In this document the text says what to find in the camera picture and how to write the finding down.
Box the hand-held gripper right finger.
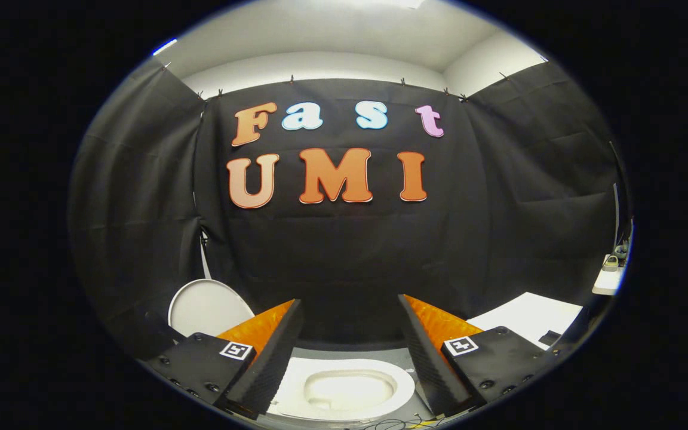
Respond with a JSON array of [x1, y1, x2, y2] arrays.
[[398, 294, 555, 417]]

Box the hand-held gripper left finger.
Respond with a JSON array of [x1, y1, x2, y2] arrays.
[[145, 299, 304, 420]]

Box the white toilet lid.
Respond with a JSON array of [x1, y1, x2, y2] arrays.
[[168, 279, 256, 339]]

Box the white toilet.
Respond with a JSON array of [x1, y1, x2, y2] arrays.
[[266, 357, 416, 422]]

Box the white drawer cabinet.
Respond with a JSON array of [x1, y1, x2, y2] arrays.
[[466, 292, 584, 351]]

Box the black backdrop cloth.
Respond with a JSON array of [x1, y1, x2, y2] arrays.
[[68, 60, 629, 359]]

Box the white side desk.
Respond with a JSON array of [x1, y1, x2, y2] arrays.
[[592, 263, 626, 297]]

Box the black floor cables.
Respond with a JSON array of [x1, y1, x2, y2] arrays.
[[356, 416, 443, 430]]

